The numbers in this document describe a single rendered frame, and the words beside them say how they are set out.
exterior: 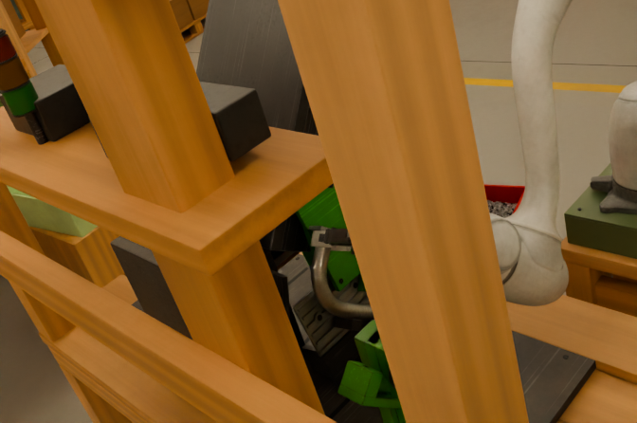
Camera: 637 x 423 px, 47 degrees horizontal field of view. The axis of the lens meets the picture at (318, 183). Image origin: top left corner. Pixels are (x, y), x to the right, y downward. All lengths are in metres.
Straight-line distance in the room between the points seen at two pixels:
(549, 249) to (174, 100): 0.65
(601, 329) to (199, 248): 0.93
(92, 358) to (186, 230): 1.11
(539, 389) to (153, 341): 0.70
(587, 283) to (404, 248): 1.28
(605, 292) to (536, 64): 0.82
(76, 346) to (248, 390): 1.04
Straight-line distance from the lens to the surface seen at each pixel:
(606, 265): 1.79
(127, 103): 0.86
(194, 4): 7.87
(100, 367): 1.89
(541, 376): 1.45
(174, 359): 1.12
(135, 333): 1.22
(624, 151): 1.70
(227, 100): 0.93
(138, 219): 0.93
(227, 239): 0.83
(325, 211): 1.43
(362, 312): 1.45
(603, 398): 1.44
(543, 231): 1.22
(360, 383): 1.17
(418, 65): 0.55
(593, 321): 1.55
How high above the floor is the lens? 1.94
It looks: 28 degrees down
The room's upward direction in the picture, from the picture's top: 18 degrees counter-clockwise
